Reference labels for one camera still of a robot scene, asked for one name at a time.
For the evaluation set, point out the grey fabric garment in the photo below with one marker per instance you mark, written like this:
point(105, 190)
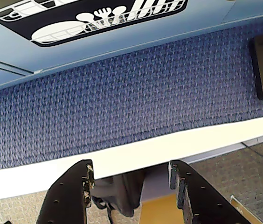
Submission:
point(119, 193)

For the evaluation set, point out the yellow wooden panel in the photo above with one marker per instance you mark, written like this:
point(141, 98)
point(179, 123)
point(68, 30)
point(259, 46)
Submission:
point(157, 210)

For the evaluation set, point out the blue toy kitchen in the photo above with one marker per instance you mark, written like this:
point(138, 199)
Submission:
point(126, 44)

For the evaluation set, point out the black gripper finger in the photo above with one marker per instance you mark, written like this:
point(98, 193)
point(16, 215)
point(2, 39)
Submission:
point(203, 200)
point(64, 198)

